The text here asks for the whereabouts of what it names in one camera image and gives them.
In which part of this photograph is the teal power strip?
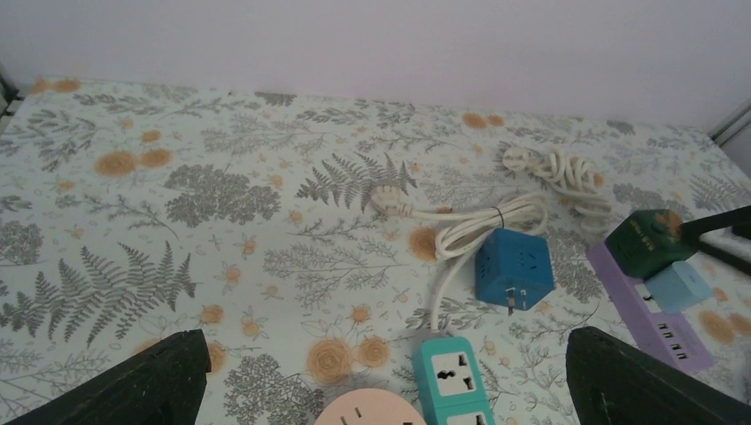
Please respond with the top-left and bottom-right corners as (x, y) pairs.
(412, 336), (495, 425)

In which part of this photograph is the white coiled cable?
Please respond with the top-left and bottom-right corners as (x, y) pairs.
(369, 184), (550, 336)
(501, 146), (615, 230)

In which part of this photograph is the floral patterned table mat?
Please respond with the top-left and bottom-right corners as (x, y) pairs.
(1, 78), (750, 424)

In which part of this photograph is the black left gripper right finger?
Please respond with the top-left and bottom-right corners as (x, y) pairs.
(565, 327), (750, 424)

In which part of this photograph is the pink round power socket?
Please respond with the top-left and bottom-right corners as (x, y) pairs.
(314, 389), (426, 425)

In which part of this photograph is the light blue small plug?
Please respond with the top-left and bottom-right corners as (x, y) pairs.
(643, 261), (713, 314)

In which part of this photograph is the white coiled cable left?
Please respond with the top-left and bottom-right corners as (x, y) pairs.
(369, 184), (550, 336)

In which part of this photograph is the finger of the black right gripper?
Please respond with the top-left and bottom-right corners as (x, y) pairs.
(698, 239), (750, 276)
(680, 205), (750, 241)

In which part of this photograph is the dark blue cube socket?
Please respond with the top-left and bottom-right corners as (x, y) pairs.
(474, 228), (555, 314)

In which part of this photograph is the white coiled cable right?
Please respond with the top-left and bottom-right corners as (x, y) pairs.
(501, 146), (615, 230)

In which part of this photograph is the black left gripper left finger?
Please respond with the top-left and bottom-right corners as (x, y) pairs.
(10, 329), (212, 425)

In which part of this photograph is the purple power strip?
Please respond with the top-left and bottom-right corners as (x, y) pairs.
(586, 242), (715, 374)

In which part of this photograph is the dark green cube socket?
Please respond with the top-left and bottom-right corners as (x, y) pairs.
(605, 209), (697, 279)

